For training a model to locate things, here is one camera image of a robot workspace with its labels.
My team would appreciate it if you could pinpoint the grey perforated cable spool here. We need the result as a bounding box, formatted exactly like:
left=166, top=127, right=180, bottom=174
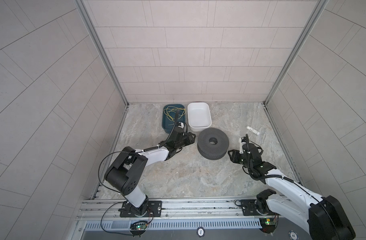
left=197, top=128, right=230, bottom=160

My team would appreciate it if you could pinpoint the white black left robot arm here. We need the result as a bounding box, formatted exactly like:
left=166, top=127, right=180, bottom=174
left=99, top=109, right=196, bottom=217

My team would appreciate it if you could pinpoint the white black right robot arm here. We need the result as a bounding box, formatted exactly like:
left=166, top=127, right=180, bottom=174
left=228, top=136, right=356, bottom=240

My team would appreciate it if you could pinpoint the white plastic tray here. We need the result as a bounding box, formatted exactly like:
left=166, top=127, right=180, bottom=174
left=187, top=102, right=212, bottom=132

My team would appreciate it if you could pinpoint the white glue stick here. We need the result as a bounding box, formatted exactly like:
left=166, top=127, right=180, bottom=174
left=247, top=126, right=260, bottom=136

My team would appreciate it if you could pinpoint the dark teal plastic tray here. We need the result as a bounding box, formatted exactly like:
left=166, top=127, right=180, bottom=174
left=162, top=104, right=186, bottom=134

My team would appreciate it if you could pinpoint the right green circuit board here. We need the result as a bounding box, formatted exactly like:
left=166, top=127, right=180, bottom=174
left=259, top=218, right=278, bottom=234

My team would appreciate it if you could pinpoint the green circuit board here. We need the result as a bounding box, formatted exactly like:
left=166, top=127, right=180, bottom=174
left=259, top=218, right=278, bottom=234
left=130, top=221, right=149, bottom=231

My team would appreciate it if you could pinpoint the left green circuit board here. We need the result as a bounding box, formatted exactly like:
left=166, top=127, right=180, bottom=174
left=130, top=221, right=149, bottom=231

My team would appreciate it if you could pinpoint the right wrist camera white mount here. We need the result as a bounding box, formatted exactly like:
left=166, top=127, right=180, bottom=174
left=239, top=137, right=247, bottom=153

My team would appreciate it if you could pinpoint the yellow cable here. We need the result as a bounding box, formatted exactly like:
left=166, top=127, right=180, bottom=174
left=163, top=105, right=187, bottom=122

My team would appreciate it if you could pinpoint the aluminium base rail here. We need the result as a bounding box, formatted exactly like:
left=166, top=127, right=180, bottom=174
left=71, top=196, right=328, bottom=232

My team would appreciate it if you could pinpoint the aluminium corner wall profile left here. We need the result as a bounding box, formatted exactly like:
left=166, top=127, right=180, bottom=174
left=74, top=0, right=129, bottom=108

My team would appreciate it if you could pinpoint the aluminium corner wall profile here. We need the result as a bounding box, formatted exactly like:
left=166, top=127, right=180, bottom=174
left=264, top=0, right=329, bottom=107
left=74, top=0, right=129, bottom=108

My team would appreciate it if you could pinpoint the aluminium corner wall profile right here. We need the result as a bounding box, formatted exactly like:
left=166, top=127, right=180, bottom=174
left=264, top=0, right=329, bottom=107

